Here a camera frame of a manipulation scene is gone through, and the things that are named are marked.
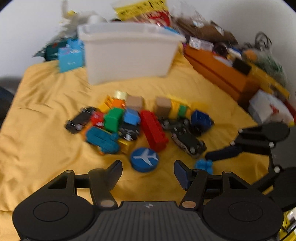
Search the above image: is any shrimp cracker bag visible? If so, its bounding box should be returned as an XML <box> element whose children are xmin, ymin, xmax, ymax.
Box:
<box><xmin>111</xmin><ymin>0</ymin><xmax>171</xmax><ymax>27</ymax></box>

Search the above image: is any wooden cube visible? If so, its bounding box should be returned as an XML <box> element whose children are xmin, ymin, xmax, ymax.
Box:
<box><xmin>125</xmin><ymin>95</ymin><xmax>144</xmax><ymax>112</ymax></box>
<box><xmin>154</xmin><ymin>96</ymin><xmax>171</xmax><ymax>118</ymax></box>

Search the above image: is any dark green box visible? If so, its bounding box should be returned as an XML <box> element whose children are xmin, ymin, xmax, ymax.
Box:
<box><xmin>33</xmin><ymin>40</ymin><xmax>67</xmax><ymax>61</ymax></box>

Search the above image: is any teal toy vehicle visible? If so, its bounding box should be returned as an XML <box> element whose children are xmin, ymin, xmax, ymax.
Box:
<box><xmin>86</xmin><ymin>126</ymin><xmax>120</xmax><ymax>154</ymax></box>

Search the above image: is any yellow brick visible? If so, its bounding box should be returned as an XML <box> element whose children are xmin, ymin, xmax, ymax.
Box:
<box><xmin>166</xmin><ymin>94</ymin><xmax>192</xmax><ymax>119</ymax></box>

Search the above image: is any white plastic bag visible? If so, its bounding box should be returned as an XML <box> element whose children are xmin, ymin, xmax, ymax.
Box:
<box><xmin>58</xmin><ymin>1</ymin><xmax>107</xmax><ymax>39</ymax></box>

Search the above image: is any black skateboard toy car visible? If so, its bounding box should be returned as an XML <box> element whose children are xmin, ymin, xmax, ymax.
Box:
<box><xmin>65</xmin><ymin>106</ymin><xmax>97</xmax><ymax>134</ymax></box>

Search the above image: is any orange block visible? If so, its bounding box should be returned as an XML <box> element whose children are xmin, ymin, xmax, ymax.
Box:
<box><xmin>111</xmin><ymin>99</ymin><xmax>126</xmax><ymax>109</ymax></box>

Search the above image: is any brown dotted paper bag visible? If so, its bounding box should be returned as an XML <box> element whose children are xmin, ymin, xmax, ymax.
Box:
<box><xmin>174</xmin><ymin>18</ymin><xmax>238</xmax><ymax>45</ymax></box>

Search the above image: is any dark blue block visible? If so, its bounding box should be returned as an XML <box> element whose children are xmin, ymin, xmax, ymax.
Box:
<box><xmin>189</xmin><ymin>109</ymin><xmax>215</xmax><ymax>137</ymax></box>

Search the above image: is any small race car toy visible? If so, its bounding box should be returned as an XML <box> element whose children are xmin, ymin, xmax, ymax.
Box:
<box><xmin>118</xmin><ymin>123</ymin><xmax>140</xmax><ymax>141</ymax></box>

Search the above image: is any blue airplane disc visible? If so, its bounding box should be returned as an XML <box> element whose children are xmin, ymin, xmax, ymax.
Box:
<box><xmin>130</xmin><ymin>148</ymin><xmax>159</xmax><ymax>173</ymax></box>

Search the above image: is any green block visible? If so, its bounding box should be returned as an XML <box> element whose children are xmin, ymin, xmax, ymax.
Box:
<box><xmin>104</xmin><ymin>108</ymin><xmax>125</xmax><ymax>133</ymax></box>

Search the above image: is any light blue block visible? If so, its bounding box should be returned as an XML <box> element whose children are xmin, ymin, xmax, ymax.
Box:
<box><xmin>123</xmin><ymin>108</ymin><xmax>140</xmax><ymax>126</ymax></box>

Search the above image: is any yellow cloth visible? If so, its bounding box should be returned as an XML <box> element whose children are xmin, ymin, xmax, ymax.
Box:
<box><xmin>0</xmin><ymin>52</ymin><xmax>276</xmax><ymax>241</ymax></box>

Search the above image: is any orange cardboard box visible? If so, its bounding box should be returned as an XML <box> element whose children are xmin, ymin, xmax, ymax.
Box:
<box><xmin>184</xmin><ymin>46</ymin><xmax>260</xmax><ymax>105</ymax></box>

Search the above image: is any small blue studded brick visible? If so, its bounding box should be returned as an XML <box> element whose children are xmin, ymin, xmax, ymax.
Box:
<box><xmin>194</xmin><ymin>159</ymin><xmax>213</xmax><ymax>175</ymax></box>

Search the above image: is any blue paper box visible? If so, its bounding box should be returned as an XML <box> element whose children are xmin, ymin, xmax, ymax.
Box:
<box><xmin>58</xmin><ymin>39</ymin><xmax>85</xmax><ymax>73</ymax></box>

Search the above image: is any white plastic bin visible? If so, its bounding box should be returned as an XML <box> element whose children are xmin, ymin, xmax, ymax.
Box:
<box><xmin>77</xmin><ymin>22</ymin><xmax>186</xmax><ymax>85</ymax></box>

